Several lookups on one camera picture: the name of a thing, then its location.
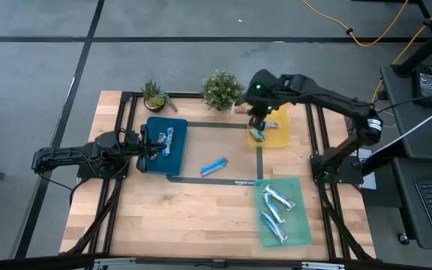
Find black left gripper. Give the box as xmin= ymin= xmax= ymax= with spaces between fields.
xmin=125 ymin=124 xmax=167 ymax=173

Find snack bars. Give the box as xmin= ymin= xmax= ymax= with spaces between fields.
xmin=248 ymin=126 xmax=266 ymax=143

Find light blue granola bar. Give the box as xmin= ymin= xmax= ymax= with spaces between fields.
xmin=162 ymin=127 xmax=175 ymax=157

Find white granola bar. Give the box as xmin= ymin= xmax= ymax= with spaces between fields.
xmin=262 ymin=184 xmax=297 ymax=211
xmin=262 ymin=193 xmax=287 ymax=225
xmin=259 ymin=211 xmax=289 ymax=244

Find blue plastic tray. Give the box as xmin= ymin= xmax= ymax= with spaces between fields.
xmin=136 ymin=115 xmax=189 ymax=177

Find yellow plastic tray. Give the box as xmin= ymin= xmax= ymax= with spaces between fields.
xmin=246 ymin=104 xmax=292 ymax=149

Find small potted succulent plant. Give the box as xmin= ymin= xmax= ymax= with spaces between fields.
xmin=139 ymin=78 xmax=179 ymax=113

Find bushy potted plant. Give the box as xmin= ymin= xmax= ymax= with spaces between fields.
xmin=199 ymin=69 xmax=247 ymax=113

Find green plastic tray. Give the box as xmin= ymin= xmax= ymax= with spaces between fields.
xmin=253 ymin=176 xmax=314 ymax=249

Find white paper sheet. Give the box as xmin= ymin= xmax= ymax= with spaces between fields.
xmin=350 ymin=146 xmax=377 ymax=191

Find black desk support beam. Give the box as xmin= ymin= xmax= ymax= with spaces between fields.
xmin=361 ymin=140 xmax=408 ymax=176

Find black crossbar with silver brackets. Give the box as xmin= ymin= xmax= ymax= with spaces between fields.
xmin=0 ymin=253 xmax=432 ymax=270

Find white monitor edge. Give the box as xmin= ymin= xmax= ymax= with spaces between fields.
xmin=371 ymin=100 xmax=432 ymax=157

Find black power adapter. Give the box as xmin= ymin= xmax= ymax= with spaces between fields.
xmin=410 ymin=65 xmax=432 ymax=109

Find black stand pole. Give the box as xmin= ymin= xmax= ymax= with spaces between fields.
xmin=352 ymin=0 xmax=432 ymax=79

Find black aluminium table frame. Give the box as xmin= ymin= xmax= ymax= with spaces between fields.
xmin=60 ymin=89 xmax=377 ymax=263

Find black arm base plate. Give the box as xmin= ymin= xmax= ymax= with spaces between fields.
xmin=310 ymin=154 xmax=365 ymax=185
xmin=76 ymin=148 xmax=131 ymax=180

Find yellow extension cable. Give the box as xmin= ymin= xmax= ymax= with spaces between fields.
xmin=301 ymin=0 xmax=432 ymax=106

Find black power cable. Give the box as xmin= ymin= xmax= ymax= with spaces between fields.
xmin=376 ymin=89 xmax=432 ymax=113

